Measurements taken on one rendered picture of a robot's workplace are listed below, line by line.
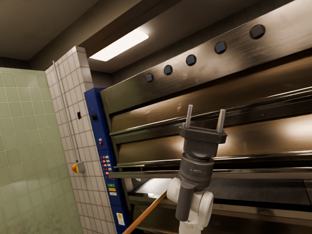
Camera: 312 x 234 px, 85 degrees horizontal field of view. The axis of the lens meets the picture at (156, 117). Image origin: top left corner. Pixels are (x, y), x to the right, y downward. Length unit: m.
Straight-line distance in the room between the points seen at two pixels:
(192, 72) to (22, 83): 1.78
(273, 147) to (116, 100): 1.09
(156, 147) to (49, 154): 1.32
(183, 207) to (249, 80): 0.72
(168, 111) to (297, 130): 0.66
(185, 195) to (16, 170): 1.83
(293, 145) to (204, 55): 0.61
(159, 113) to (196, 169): 0.75
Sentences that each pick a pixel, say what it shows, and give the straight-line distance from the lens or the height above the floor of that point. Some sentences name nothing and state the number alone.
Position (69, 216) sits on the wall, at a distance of 2.37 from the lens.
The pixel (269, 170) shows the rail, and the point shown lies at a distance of 0.89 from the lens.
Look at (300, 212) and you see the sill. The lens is 1.13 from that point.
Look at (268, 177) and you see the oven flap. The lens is 0.90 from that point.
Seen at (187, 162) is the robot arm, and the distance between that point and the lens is 0.46.
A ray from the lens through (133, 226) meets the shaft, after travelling 1.14.
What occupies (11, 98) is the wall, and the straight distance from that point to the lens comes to 2.20.
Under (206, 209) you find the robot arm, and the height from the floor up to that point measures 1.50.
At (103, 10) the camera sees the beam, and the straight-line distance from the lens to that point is 2.62.
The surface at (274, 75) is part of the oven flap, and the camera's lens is 0.99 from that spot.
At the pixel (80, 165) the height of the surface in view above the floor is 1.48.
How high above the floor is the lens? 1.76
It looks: 1 degrees up
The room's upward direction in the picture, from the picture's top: 14 degrees counter-clockwise
